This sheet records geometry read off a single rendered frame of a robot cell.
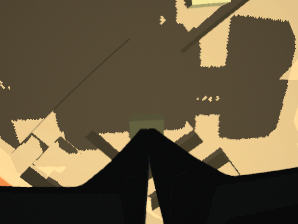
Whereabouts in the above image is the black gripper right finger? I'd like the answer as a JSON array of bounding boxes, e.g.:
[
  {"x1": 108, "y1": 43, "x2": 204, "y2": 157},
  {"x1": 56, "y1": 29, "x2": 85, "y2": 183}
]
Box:
[{"x1": 148, "y1": 128, "x2": 298, "y2": 224}]

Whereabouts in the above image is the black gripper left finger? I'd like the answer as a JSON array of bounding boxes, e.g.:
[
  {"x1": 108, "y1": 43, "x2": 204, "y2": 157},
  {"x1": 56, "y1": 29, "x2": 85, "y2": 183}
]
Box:
[{"x1": 0, "y1": 129, "x2": 149, "y2": 224}]

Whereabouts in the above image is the pale yellow square block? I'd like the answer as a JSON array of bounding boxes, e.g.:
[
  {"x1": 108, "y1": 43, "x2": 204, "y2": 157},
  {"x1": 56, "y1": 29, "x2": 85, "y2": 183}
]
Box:
[
  {"x1": 186, "y1": 0, "x2": 231, "y2": 10},
  {"x1": 129, "y1": 113, "x2": 164, "y2": 140}
]

